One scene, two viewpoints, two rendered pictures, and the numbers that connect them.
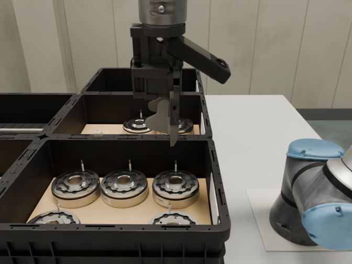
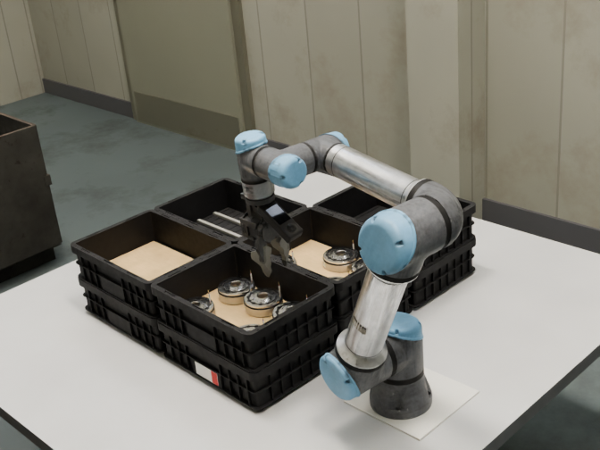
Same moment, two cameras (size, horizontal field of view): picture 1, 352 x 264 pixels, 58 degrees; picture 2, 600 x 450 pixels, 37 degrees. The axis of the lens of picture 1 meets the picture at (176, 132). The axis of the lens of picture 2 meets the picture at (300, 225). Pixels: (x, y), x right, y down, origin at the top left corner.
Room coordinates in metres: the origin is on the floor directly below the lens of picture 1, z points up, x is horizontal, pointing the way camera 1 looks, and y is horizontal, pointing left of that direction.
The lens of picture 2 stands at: (-0.73, -1.47, 2.04)
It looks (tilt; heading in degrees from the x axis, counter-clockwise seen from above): 26 degrees down; 47
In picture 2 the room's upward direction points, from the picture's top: 5 degrees counter-clockwise
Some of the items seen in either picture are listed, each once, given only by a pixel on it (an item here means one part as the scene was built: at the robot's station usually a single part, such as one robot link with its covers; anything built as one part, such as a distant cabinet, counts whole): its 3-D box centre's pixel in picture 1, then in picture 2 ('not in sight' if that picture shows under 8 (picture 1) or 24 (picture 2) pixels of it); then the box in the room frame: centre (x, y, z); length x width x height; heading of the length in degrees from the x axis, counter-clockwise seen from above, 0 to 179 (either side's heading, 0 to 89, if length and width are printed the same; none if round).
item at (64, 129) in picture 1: (136, 131); (323, 262); (0.80, 0.11, 0.87); 0.40 x 0.30 x 0.11; 89
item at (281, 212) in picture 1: (303, 207); (400, 383); (0.61, -0.31, 0.75); 0.15 x 0.15 x 0.10
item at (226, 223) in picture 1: (117, 178); (241, 288); (0.50, 0.11, 0.92); 0.40 x 0.30 x 0.02; 89
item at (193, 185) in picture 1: (175, 183); (292, 312); (0.57, 0.00, 0.86); 0.10 x 0.10 x 0.01
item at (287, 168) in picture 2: not in sight; (286, 165); (0.52, -0.08, 1.30); 0.11 x 0.11 x 0.08; 84
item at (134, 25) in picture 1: (159, 61); (261, 215); (0.53, 0.03, 1.14); 0.09 x 0.08 x 0.12; 90
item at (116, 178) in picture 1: (123, 180); (262, 295); (0.57, 0.11, 0.86); 0.05 x 0.05 x 0.01
